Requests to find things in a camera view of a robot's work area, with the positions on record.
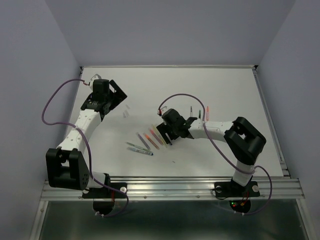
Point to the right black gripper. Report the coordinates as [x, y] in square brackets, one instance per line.
[163, 128]

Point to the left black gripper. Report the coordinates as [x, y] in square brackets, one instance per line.
[119, 96]

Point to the yellow highlighter pen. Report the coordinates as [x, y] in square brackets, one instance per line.
[159, 135]

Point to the pink highlighter pen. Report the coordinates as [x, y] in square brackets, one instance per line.
[154, 135]

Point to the orange red highlighter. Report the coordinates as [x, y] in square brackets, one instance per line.
[151, 141]

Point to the orange highlighter pen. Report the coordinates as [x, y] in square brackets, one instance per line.
[207, 114]

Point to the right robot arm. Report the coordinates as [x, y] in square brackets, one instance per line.
[244, 140]

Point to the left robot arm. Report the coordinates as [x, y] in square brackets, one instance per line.
[66, 165]

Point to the light purple pen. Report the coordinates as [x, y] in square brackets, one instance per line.
[143, 141]

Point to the blue clear pen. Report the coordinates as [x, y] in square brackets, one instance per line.
[140, 151]

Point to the green clear pen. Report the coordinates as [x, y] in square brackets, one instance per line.
[137, 147]

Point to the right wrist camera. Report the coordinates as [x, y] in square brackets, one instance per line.
[162, 110]

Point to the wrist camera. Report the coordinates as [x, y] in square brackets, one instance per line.
[162, 110]
[93, 78]

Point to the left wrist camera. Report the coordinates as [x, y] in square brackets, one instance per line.
[93, 78]

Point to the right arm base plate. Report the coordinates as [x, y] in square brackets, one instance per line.
[238, 196]

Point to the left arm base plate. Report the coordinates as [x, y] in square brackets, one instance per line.
[107, 203]

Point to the aluminium rail frame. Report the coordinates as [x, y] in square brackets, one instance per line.
[183, 207]

